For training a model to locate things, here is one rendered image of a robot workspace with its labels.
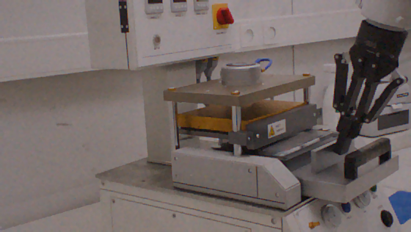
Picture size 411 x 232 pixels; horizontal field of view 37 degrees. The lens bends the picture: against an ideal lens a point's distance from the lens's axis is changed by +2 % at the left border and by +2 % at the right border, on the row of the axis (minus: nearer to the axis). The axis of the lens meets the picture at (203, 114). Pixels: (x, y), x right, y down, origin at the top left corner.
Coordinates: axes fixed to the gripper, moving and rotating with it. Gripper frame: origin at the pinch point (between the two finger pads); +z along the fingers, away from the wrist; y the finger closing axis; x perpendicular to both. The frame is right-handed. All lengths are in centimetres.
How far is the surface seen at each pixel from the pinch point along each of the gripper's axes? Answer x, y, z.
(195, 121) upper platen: -10.9, -25.0, 6.8
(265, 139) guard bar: -8.2, -10.8, 4.4
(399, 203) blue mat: 44, 1, 29
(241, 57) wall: 61, -66, 17
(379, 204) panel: 12.1, 6.0, 15.1
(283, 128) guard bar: -2.0, -11.1, 3.7
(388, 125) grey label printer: 94, -24, 29
